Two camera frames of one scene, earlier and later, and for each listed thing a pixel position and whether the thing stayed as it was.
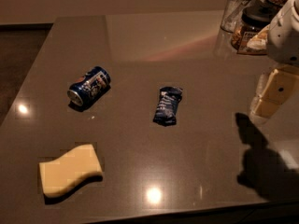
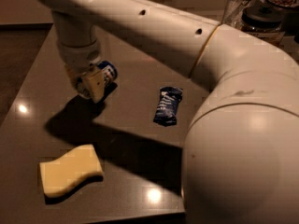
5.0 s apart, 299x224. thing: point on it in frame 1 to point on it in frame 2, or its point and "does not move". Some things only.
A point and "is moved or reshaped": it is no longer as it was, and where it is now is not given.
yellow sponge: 60,174 does not move
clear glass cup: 235,5 does not move
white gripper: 285,42 to 79,59
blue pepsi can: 86,91 is moved or reshaped
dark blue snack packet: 165,113 does not move
